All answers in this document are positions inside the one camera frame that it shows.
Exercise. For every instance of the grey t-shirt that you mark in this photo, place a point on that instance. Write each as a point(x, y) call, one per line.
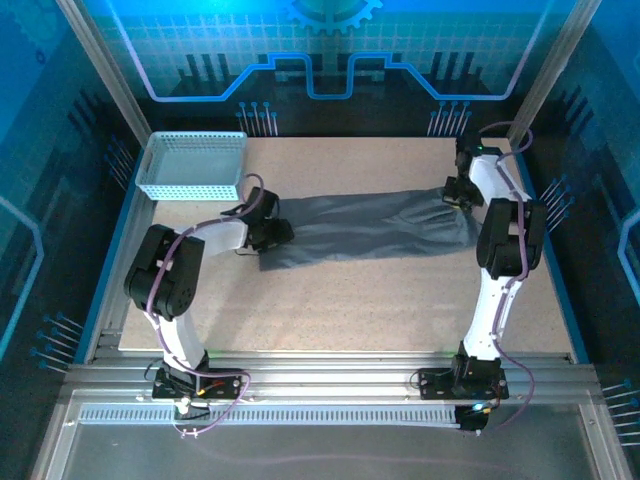
point(370, 230)

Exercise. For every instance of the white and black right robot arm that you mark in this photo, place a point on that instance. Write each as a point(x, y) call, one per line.
point(492, 310)

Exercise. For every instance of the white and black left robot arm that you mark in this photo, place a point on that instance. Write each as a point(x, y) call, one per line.
point(180, 340)

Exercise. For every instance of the light blue plastic basket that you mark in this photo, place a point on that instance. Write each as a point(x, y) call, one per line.
point(190, 165)

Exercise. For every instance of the small white connector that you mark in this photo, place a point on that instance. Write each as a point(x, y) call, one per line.
point(183, 407)

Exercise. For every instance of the grey metal front plate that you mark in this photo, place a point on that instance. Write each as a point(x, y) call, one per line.
point(320, 455)

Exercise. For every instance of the black controller box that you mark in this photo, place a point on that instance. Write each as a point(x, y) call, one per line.
point(467, 422)

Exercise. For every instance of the aluminium mounting rail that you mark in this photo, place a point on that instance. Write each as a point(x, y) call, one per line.
point(325, 372)

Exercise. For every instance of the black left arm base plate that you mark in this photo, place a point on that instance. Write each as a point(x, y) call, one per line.
point(230, 382)

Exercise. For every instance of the aluminium frame post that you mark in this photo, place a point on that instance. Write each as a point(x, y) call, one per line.
point(555, 70)
point(105, 75)

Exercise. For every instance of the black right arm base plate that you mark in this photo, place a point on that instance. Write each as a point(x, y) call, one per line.
point(432, 385)

